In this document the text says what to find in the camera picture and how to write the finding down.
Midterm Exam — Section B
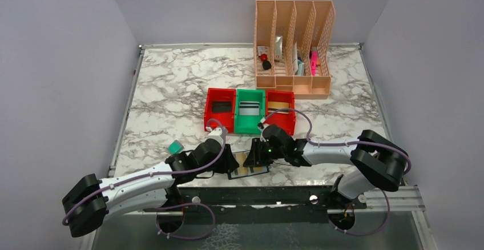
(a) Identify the black leather card holder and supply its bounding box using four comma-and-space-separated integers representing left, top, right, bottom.
227, 149, 270, 181

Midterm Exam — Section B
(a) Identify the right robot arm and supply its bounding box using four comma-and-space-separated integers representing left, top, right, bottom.
243, 124, 410, 203

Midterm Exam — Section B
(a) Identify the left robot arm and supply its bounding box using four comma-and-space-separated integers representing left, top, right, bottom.
62, 139, 239, 237

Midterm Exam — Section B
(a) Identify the gold card in bin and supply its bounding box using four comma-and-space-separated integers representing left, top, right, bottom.
267, 101, 290, 114

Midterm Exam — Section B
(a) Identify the black card in bin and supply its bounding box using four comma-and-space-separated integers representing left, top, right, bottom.
211, 101, 232, 114

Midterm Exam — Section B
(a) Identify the silver striped card in bin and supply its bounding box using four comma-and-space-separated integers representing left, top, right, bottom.
239, 101, 260, 116

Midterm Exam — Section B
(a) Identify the small green eraser block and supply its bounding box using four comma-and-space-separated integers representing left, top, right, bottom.
168, 140, 184, 155

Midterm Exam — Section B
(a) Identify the green plastic bin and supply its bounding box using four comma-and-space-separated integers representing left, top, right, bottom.
234, 89, 265, 135

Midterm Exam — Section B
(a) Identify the right red plastic bin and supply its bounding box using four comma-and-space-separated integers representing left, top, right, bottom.
265, 91, 296, 136

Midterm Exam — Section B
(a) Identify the red plastic bin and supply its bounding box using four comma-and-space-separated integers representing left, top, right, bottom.
265, 91, 296, 136
204, 88, 236, 134

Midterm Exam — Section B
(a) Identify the left red plastic bin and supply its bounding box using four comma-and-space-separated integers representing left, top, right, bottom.
204, 88, 236, 134

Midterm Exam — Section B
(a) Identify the black round cap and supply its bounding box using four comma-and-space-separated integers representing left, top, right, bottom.
262, 60, 272, 70

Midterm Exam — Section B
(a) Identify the light blue glue stick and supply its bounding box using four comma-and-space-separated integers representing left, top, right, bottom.
296, 60, 305, 76

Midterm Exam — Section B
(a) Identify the red round cap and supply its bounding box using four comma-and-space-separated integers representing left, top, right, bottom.
259, 54, 268, 62

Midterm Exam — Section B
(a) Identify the pink highlighter pen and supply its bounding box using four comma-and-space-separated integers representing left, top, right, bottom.
310, 51, 318, 76

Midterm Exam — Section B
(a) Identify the peach plastic file organizer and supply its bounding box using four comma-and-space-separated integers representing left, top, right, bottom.
253, 0, 336, 99

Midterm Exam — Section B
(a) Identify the grey white tube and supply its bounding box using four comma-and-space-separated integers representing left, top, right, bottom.
274, 35, 283, 61

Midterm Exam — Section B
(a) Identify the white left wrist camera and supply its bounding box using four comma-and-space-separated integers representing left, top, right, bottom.
207, 127, 226, 147

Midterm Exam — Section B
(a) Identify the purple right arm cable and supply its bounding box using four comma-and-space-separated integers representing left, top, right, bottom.
258, 108, 412, 237

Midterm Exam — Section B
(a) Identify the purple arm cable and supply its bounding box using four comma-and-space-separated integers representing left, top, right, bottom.
62, 118, 228, 227
258, 108, 412, 237

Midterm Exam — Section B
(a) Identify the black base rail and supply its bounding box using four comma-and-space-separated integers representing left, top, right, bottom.
152, 186, 366, 224

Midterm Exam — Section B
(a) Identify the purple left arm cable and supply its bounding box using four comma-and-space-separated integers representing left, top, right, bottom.
62, 118, 228, 227

